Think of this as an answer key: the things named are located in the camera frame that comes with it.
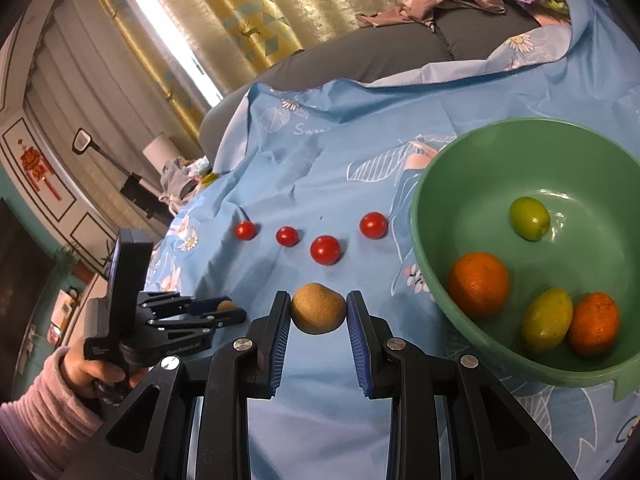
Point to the white paper roll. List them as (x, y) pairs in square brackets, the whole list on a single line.
[(161, 150)]

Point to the person's left forearm pink sleeve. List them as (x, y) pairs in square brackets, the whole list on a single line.
[(45, 420)]

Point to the green jujube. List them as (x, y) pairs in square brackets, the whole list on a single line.
[(529, 217)]

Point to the blue floral bed sheet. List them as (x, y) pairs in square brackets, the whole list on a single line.
[(320, 170)]

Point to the yellow-green mango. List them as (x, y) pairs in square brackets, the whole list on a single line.
[(547, 319)]

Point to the grey crumpled cloth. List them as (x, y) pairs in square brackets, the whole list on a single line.
[(180, 177)]

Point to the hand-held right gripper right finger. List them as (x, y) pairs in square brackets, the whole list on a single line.
[(357, 340)]

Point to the small red tomato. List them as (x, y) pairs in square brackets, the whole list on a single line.
[(246, 230), (287, 236)]

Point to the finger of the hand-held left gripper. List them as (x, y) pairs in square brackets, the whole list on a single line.
[(170, 302), (222, 318)]

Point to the grey sofa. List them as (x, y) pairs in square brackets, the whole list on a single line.
[(400, 45)]

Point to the yellow patterned curtain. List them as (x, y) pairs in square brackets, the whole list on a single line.
[(240, 20)]

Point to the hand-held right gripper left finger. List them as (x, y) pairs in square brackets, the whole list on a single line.
[(280, 340)]

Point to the large red tomato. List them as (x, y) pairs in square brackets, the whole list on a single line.
[(373, 224), (325, 249)]

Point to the black floor stand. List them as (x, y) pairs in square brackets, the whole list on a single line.
[(135, 190)]

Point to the green plastic bowl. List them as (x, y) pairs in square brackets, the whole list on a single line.
[(590, 180)]

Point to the orange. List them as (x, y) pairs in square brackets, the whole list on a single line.
[(593, 324), (478, 284)]

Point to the large tan longan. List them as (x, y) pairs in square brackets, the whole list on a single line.
[(318, 308)]

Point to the small tan longan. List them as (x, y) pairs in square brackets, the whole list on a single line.
[(227, 305)]

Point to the red knot wall decoration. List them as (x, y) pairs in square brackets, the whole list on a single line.
[(35, 165)]

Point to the person's left hand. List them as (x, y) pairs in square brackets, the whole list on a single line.
[(95, 371)]

